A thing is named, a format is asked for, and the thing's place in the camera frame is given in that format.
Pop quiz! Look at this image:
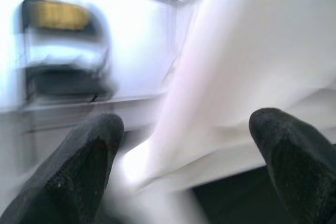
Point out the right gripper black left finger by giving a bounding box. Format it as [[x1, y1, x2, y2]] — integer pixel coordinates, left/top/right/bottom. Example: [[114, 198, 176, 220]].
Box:
[[0, 113, 125, 224]]

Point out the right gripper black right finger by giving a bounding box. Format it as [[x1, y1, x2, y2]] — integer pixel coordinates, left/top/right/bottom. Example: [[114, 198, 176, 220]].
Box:
[[248, 107, 336, 224]]

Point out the white plastic children table top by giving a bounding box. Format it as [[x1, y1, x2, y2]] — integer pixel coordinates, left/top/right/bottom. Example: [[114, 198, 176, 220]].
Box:
[[123, 87, 336, 196]]

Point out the white plastic table leg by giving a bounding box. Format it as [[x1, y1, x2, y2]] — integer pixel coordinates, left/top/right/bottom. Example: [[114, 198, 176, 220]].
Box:
[[154, 0, 336, 130]]

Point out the black metal folding chair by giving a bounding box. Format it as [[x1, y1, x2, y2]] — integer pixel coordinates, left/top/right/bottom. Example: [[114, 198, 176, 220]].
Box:
[[14, 0, 118, 102]]

